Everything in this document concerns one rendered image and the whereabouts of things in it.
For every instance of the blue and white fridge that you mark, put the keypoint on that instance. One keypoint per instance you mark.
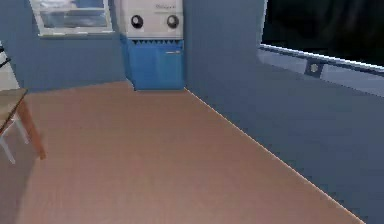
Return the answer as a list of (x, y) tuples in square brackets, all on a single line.
[(154, 56)]

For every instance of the brown wooden table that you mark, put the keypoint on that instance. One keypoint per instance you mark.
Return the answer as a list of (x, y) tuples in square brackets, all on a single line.
[(13, 101)]

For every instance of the white chair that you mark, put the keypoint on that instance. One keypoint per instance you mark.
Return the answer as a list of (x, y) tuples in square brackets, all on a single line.
[(18, 128)]

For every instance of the white framed window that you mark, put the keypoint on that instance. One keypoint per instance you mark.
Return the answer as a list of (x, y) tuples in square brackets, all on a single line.
[(74, 16)]

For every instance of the dark window with white frame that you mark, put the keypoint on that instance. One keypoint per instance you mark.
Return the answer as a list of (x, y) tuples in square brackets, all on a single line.
[(330, 30)]

